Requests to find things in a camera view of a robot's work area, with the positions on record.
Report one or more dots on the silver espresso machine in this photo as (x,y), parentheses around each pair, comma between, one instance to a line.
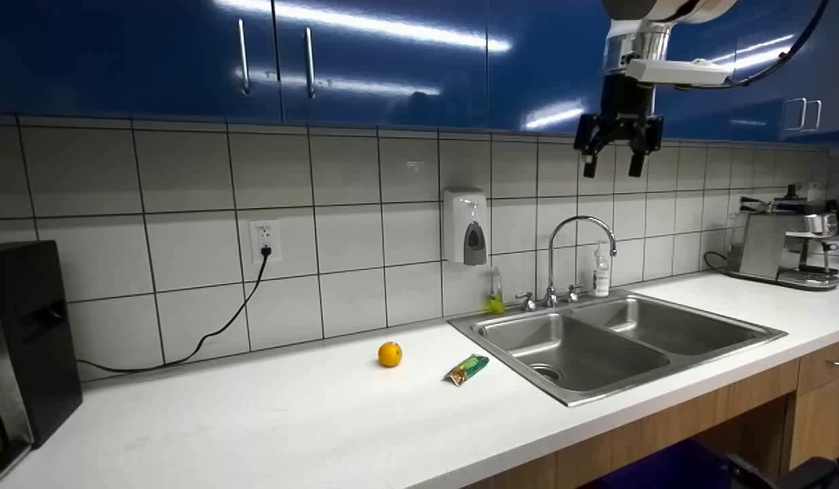
(785,245)

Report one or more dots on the black chair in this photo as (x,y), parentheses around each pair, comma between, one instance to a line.
(798,476)

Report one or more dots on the wooden cabinet door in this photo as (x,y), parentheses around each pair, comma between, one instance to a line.
(827,425)

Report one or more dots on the stainless steel double sink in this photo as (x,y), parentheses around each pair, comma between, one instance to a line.
(584,349)

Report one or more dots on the wooden drawer front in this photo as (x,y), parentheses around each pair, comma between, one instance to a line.
(827,365)

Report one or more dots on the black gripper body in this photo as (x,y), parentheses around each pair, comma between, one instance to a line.
(624,105)

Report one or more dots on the wooden sink apron panel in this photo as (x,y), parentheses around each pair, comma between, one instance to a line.
(652,431)

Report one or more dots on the blue glossy cabinet door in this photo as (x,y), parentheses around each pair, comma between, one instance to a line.
(392,71)
(119,57)
(543,65)
(733,114)
(835,82)

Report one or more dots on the green dish soap bottle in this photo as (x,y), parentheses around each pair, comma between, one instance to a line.
(496,300)

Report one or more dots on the black coffee machine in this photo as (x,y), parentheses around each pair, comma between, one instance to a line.
(34,345)

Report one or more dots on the chrome gooseneck faucet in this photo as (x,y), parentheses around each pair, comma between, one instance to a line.
(553,262)

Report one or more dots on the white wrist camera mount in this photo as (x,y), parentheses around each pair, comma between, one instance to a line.
(676,71)

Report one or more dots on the white wall outlet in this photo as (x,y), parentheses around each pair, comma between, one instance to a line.
(265,240)

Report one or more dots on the orange fruit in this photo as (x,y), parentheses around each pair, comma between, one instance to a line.
(390,354)

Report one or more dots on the white wall soap dispenser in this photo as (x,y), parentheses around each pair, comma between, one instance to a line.
(466,226)

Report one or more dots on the green snack packet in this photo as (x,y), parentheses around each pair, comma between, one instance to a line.
(466,370)

